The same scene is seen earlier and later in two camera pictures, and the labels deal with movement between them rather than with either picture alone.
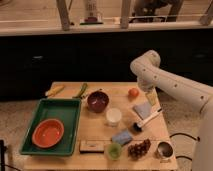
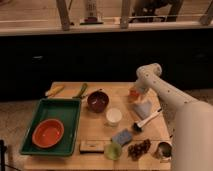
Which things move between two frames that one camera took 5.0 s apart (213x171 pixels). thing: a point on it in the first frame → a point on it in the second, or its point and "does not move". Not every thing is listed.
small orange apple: (133, 93) does not move
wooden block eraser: (91, 146) does not move
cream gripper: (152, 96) → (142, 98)
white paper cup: (113, 116) does not move
